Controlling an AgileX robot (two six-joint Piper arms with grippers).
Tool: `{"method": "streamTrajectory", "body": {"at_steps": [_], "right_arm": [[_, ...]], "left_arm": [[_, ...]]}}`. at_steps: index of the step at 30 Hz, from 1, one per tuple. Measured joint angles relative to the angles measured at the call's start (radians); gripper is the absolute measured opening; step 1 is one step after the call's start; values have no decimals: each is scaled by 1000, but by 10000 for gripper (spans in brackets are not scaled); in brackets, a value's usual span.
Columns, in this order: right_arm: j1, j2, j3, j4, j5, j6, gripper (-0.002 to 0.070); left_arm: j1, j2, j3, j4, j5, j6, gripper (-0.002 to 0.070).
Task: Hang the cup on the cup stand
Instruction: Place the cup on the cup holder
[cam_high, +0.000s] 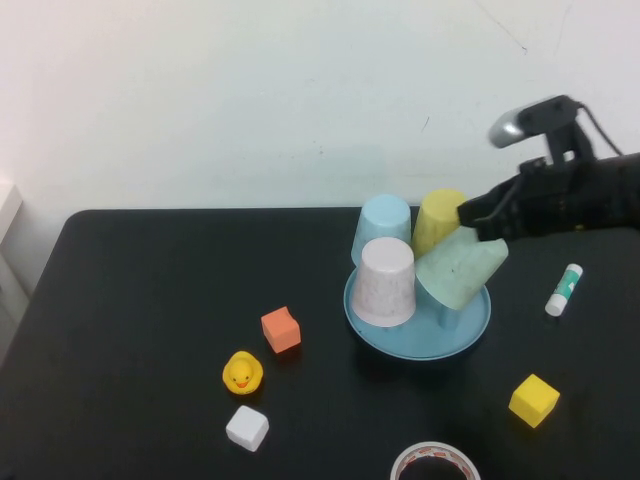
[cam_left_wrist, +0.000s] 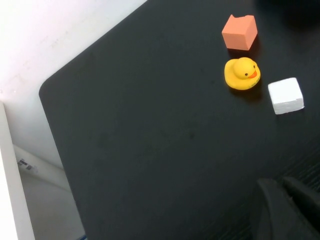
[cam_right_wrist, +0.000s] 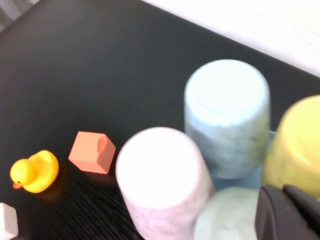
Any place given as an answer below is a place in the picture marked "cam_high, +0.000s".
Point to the light blue plastic cup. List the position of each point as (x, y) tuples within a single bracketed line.
[(381, 222)]

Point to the white and green glue stick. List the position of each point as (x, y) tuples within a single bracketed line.
[(563, 291)]

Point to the pale pink plastic cup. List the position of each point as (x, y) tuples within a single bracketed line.
[(385, 285)]

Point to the blue cup stand with posts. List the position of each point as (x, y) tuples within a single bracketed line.
[(415, 345)]

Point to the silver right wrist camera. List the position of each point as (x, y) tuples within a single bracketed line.
[(510, 131)]

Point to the yellow plastic cup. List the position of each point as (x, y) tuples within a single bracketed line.
[(437, 220)]

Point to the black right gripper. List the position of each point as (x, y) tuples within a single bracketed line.
[(555, 200)]

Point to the orange foam cube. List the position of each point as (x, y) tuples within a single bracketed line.
[(280, 327)]

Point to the pale green plastic cup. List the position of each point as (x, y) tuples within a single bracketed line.
[(460, 272)]

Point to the white foam cube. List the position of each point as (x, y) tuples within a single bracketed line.
[(247, 427)]

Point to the yellow rubber duck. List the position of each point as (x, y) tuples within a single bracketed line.
[(243, 372)]

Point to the clear tape roll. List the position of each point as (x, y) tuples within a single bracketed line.
[(400, 462)]

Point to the yellow foam cube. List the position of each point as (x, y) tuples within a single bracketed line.
[(533, 400)]

